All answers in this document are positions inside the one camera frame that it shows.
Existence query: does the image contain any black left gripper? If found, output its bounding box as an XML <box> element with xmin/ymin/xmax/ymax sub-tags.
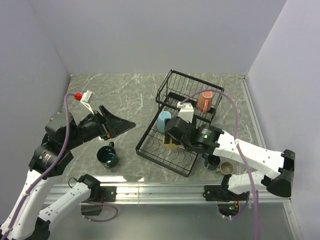
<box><xmin>65</xmin><ymin>103</ymin><xmax>137</xmax><ymax>149</ymax></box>

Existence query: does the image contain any light blue mug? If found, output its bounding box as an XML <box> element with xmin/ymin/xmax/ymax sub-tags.
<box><xmin>156</xmin><ymin>111</ymin><xmax>171</xmax><ymax>133</ymax></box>

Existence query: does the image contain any dark blue glazed mug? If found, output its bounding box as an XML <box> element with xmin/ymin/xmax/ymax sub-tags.
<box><xmin>201</xmin><ymin>153</ymin><xmax>221</xmax><ymax>171</ymax></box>

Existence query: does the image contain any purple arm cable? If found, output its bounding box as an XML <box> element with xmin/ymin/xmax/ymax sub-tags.
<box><xmin>181</xmin><ymin>89</ymin><xmax>262</xmax><ymax>240</ymax></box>
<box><xmin>0</xmin><ymin>92</ymin><xmax>119</xmax><ymax>240</ymax></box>

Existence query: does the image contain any aluminium front rail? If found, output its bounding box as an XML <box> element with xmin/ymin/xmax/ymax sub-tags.
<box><xmin>44</xmin><ymin>182</ymin><xmax>291</xmax><ymax>205</ymax></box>

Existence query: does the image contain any white aluminium side rail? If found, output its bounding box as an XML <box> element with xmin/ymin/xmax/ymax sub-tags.
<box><xmin>238</xmin><ymin>74</ymin><xmax>278</xmax><ymax>181</ymax></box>

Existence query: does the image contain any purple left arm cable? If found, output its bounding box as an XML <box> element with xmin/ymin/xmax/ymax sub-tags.
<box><xmin>0</xmin><ymin>92</ymin><xmax>119</xmax><ymax>240</ymax></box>

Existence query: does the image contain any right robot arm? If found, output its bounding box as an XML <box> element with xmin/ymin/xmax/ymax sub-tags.
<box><xmin>164</xmin><ymin>117</ymin><xmax>296</xmax><ymax>200</ymax></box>

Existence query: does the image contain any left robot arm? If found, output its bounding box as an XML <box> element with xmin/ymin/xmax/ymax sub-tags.
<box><xmin>0</xmin><ymin>105</ymin><xmax>136</xmax><ymax>240</ymax></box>

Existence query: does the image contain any dark green mug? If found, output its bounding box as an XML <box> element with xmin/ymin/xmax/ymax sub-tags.
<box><xmin>96</xmin><ymin>141</ymin><xmax>119</xmax><ymax>169</ymax></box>

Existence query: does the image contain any cream yellow mug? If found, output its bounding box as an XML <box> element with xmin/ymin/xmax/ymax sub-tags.
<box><xmin>162</xmin><ymin>135</ymin><xmax>178</xmax><ymax>150</ymax></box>

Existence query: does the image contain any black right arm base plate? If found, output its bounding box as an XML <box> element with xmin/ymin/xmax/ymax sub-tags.
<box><xmin>202</xmin><ymin>185</ymin><xmax>249</xmax><ymax>203</ymax></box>

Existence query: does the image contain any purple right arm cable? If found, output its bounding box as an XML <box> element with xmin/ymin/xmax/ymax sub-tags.
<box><xmin>181</xmin><ymin>89</ymin><xmax>262</xmax><ymax>240</ymax></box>

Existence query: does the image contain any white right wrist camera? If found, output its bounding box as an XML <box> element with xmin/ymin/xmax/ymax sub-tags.
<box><xmin>177</xmin><ymin>101</ymin><xmax>194</xmax><ymax>124</ymax></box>

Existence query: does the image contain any black wire dish rack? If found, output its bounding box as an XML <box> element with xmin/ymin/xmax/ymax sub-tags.
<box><xmin>135</xmin><ymin>70</ymin><xmax>224</xmax><ymax>178</ymax></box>

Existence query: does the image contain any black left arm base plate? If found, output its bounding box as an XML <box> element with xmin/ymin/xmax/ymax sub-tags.
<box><xmin>100</xmin><ymin>185</ymin><xmax>117</xmax><ymax>203</ymax></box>

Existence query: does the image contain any grey-green ceramic mug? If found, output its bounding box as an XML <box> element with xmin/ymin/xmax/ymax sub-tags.
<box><xmin>215</xmin><ymin>161</ymin><xmax>235</xmax><ymax>175</ymax></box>

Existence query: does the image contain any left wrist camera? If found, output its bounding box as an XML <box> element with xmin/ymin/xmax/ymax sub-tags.
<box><xmin>74</xmin><ymin>90</ymin><xmax>95</xmax><ymax>114</ymax></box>

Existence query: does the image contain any black box under rail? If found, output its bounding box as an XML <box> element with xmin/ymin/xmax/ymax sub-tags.
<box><xmin>80</xmin><ymin>204</ymin><xmax>103</xmax><ymax>217</ymax></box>

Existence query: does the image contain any pink mug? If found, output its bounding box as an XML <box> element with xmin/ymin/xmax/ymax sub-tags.
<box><xmin>196</xmin><ymin>91</ymin><xmax>213</xmax><ymax>114</ymax></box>

